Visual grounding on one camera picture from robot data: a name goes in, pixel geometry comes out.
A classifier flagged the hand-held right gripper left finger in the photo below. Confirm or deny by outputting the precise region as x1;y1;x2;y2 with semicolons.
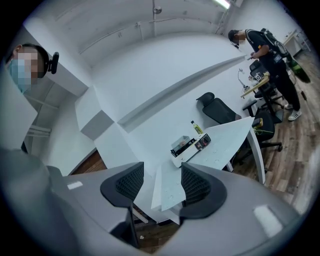
100;161;145;209

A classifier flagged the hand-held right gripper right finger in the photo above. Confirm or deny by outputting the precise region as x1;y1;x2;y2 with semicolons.
179;162;228;220

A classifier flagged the white portable gas stove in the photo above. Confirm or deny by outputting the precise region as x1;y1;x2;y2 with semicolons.
170;133;212;169

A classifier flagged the yellow oil bottle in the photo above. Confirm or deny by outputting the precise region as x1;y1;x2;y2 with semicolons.
190;120;204;135

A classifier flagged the black high-back office chair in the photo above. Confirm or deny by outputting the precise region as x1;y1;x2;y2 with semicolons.
195;91;284;166

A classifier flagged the light wooden desk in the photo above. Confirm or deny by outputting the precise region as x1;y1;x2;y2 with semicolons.
240;72;271;99

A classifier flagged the white gooseneck desk lamp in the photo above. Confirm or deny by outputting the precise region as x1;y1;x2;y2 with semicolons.
237;67;250;91

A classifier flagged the blue face mask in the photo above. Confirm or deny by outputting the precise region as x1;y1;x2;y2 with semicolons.
8;58;33;95

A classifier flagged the person's head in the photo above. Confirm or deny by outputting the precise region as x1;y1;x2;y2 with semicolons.
5;43;50;95

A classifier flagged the green black pouch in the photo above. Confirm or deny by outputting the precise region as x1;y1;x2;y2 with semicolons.
285;53;311;84

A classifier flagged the black backpack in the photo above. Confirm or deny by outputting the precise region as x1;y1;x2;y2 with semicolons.
259;27;287;60

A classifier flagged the black head camera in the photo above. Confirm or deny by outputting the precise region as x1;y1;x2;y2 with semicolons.
47;51;60;75

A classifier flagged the white desk frame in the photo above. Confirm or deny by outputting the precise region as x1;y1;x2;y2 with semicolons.
283;29;311;57

